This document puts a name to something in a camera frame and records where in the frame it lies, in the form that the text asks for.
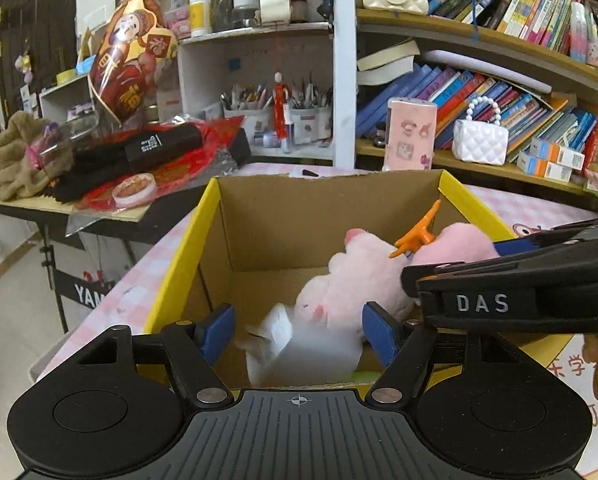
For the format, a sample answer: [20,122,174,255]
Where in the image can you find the black rectangular case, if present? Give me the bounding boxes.
[76,116,248,209]

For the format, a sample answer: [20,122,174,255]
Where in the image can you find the pink pig plush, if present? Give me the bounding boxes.
[293,228,418,334]

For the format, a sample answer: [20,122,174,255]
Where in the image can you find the wooden bookshelf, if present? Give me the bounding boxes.
[354,0,598,212]

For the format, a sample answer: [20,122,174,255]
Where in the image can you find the black keyboard stand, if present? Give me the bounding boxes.
[0,180,206,334]

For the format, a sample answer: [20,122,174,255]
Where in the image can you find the short black box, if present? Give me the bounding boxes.
[228,127,253,164]

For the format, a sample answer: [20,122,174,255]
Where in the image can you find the shelf row of thin books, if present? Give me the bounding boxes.
[425,0,592,53]

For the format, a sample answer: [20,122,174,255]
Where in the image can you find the red fortune figure decoration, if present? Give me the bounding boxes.
[88,0,180,124]

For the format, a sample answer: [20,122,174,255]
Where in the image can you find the white rolled paper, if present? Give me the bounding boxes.
[423,48,553,94]

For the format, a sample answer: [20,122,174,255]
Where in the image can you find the pink checked table mat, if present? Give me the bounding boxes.
[28,162,598,476]

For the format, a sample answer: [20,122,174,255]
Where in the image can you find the row of colourful books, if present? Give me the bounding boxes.
[356,61,598,162]

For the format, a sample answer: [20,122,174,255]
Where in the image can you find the white shelf unit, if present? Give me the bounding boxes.
[38,22,358,167]

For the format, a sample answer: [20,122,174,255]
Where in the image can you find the orange hair claw clip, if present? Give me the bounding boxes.
[389,199,443,260]

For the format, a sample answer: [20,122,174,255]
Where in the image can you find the orange and blue carton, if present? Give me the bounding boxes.
[529,139,588,170]
[517,152,574,182]

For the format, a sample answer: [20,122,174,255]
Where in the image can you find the pink tape roll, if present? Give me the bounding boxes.
[111,172,159,207]

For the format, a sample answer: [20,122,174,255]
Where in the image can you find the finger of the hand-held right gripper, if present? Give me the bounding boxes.
[401,249,546,294]
[493,215,598,257]

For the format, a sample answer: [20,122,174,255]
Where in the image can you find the thick cream-edged book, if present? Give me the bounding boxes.
[356,39,422,72]
[356,58,415,86]

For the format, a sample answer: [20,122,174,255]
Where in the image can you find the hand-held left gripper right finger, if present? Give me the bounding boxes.
[362,301,560,406]

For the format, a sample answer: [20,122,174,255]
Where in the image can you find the yellow cardboard box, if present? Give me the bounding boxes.
[143,169,588,397]

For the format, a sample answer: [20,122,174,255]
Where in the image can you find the white falling object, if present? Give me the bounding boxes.
[243,302,365,389]

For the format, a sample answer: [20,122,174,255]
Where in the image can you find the white pen cup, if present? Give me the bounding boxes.
[221,85,273,147]
[288,79,333,142]

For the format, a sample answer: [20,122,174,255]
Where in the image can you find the white quilted pearl handbag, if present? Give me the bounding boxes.
[452,95,509,166]

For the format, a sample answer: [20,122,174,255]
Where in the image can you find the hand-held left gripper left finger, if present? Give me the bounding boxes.
[36,303,236,408]

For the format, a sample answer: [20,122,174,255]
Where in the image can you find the pink patterned box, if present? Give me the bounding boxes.
[382,98,438,171]

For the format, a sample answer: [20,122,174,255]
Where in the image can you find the dark wooden door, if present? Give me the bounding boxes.
[0,0,81,129]

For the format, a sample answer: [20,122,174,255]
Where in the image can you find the glass jar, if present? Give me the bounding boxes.
[231,0,260,29]

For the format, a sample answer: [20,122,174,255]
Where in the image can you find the pink plush toy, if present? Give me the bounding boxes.
[411,222,500,267]

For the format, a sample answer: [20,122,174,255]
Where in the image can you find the brown plush cloth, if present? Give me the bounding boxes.
[0,111,76,204]

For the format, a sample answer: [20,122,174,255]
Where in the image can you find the white jar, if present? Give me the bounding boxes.
[188,0,214,37]

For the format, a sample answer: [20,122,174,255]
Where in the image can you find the long black box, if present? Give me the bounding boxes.
[73,124,203,172]

